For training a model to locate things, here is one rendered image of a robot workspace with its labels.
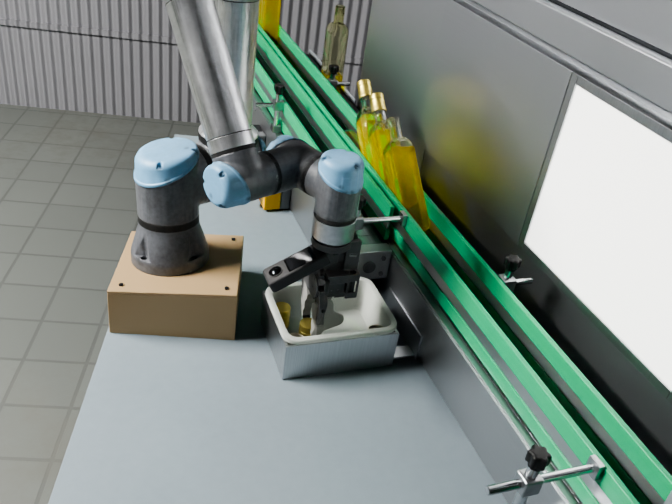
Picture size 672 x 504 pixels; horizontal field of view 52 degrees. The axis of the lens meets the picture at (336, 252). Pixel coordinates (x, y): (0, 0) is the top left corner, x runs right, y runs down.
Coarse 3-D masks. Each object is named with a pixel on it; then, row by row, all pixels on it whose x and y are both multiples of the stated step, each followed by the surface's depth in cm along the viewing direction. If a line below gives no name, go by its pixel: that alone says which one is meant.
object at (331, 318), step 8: (312, 304) 126; (328, 304) 126; (312, 312) 127; (328, 312) 126; (336, 312) 127; (312, 320) 127; (328, 320) 127; (336, 320) 128; (312, 328) 127; (320, 328) 126; (328, 328) 128
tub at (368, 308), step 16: (288, 288) 136; (368, 288) 139; (272, 304) 130; (336, 304) 141; (352, 304) 143; (368, 304) 139; (384, 304) 134; (352, 320) 140; (368, 320) 139; (384, 320) 133; (288, 336) 123; (320, 336) 124; (336, 336) 124; (352, 336) 126
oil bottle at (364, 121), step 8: (360, 112) 163; (368, 112) 161; (360, 120) 163; (368, 120) 161; (360, 128) 163; (368, 128) 160; (360, 136) 163; (368, 136) 160; (360, 144) 164; (368, 144) 160; (368, 152) 160; (368, 160) 160
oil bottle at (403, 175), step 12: (396, 144) 148; (408, 144) 149; (384, 156) 152; (396, 156) 148; (408, 156) 148; (396, 168) 147; (408, 168) 148; (396, 180) 147; (408, 180) 147; (420, 180) 148; (396, 192) 147; (408, 192) 146; (420, 192) 147; (408, 204) 145; (420, 204) 146; (420, 216) 145
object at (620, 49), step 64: (384, 0) 187; (512, 0) 129; (576, 0) 116; (640, 0) 103; (384, 64) 190; (576, 64) 117; (640, 64) 101; (448, 192) 162; (576, 320) 122; (640, 384) 109
